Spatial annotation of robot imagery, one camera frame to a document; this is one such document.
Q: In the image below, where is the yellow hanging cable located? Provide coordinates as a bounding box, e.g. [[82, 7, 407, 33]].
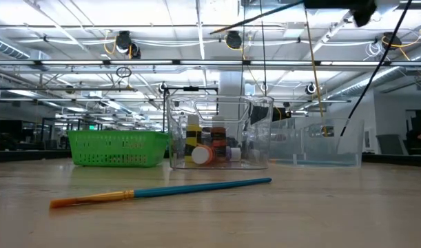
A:
[[304, 8, 329, 138]]

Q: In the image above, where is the black ceiling cable reel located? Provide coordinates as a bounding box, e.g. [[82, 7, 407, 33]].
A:
[[114, 30, 143, 60], [225, 30, 243, 50], [382, 31, 403, 51]]

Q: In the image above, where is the orange paint bottle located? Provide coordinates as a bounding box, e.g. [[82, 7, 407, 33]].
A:
[[191, 144, 216, 165]]

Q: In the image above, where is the dark brown paint bottle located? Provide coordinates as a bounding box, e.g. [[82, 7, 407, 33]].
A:
[[209, 115, 228, 160]]

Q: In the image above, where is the thin black slanted cable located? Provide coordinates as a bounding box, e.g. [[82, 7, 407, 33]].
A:
[[339, 0, 414, 138]]

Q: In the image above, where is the frosted plastic bin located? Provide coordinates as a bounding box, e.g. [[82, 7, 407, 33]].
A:
[[269, 118, 365, 169]]

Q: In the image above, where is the green plastic basket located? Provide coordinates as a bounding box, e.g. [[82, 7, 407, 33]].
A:
[[67, 130, 169, 169]]

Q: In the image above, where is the clear plastic bin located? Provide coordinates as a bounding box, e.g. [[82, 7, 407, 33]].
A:
[[165, 94, 275, 171]]

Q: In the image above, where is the blue paintbrush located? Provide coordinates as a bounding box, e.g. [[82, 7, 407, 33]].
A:
[[50, 177, 273, 209]]

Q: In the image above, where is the yellow paint bottle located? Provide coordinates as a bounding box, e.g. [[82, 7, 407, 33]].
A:
[[185, 114, 203, 164]]

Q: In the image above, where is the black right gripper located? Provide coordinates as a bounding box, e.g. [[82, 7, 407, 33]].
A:
[[303, 0, 378, 28]]

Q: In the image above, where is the black hanging cable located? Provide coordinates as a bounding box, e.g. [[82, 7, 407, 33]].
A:
[[258, 0, 268, 96]]

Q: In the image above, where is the purple paint bottle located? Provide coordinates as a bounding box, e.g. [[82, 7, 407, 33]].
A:
[[225, 146, 243, 163]]

